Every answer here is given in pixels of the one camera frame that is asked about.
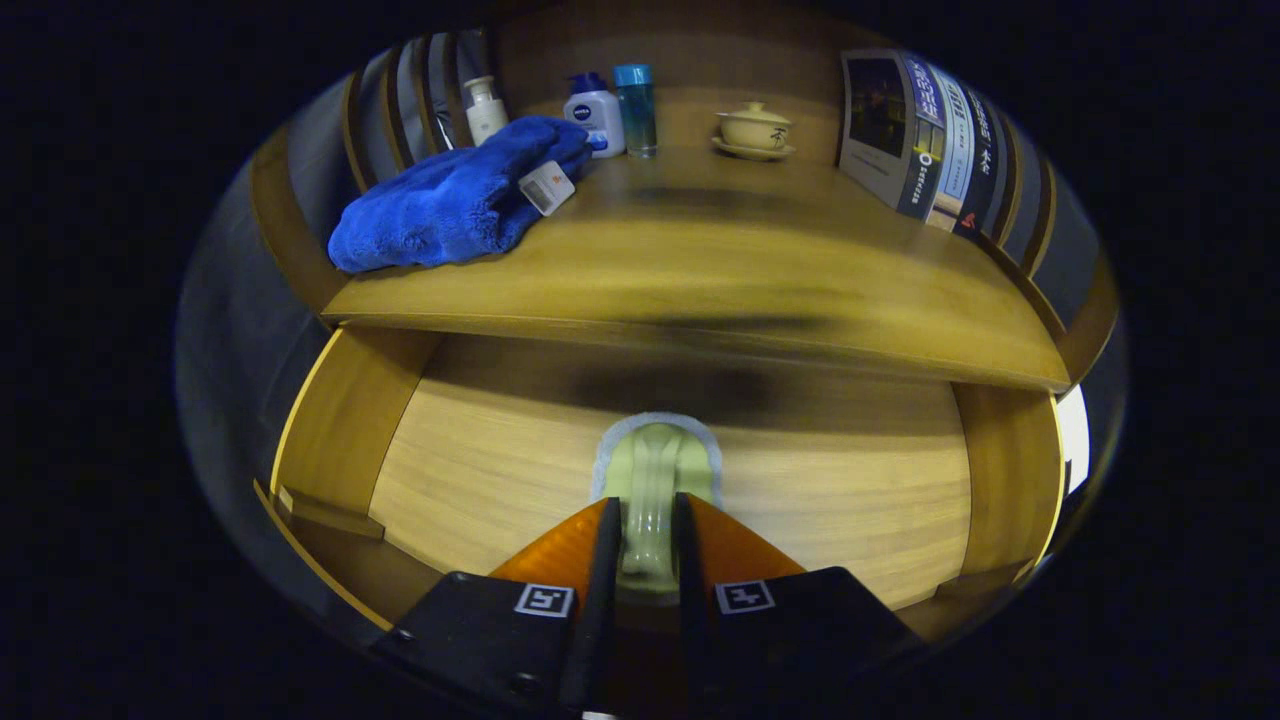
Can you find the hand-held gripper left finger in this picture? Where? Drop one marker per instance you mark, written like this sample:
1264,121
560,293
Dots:
480,640

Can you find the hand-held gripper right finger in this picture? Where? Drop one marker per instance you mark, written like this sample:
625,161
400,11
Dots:
810,635

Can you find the wooden drawer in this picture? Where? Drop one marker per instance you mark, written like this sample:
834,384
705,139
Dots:
480,470

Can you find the wooden countertop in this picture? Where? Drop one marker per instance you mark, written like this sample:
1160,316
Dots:
750,270

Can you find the blue towel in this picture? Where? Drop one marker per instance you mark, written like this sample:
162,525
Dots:
440,210

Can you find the black spine book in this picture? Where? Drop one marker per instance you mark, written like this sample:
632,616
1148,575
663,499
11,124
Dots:
982,165

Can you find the light blue spine book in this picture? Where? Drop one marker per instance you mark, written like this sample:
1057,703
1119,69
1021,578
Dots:
952,150

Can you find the beige lidded teacup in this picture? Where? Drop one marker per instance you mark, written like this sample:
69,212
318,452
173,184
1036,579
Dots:
755,130

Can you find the dark blue spine book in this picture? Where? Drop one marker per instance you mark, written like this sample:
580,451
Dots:
880,120

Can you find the white pump bottle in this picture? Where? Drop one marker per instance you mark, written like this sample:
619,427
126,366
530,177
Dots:
486,115

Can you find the white bottle blue cap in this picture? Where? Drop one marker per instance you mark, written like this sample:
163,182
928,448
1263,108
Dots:
596,115

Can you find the teal clear bottle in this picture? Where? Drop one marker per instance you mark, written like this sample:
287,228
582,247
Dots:
636,110

